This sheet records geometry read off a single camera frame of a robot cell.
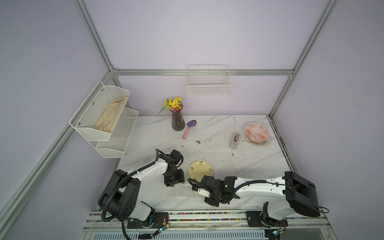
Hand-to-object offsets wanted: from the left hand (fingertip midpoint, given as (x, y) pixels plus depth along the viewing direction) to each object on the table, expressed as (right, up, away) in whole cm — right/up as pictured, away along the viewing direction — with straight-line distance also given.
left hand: (179, 185), depth 84 cm
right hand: (+15, -6, -5) cm, 16 cm away
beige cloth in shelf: (-37, +40, -4) cm, 55 cm away
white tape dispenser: (+37, +24, +17) cm, 47 cm away
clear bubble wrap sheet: (+60, +24, +17) cm, 67 cm away
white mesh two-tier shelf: (-41, +22, +5) cm, 47 cm away
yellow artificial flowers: (-4, +47, +9) cm, 48 cm away
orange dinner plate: (+52, +29, +17) cm, 62 cm away
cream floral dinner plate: (+12, +8, +7) cm, 15 cm away
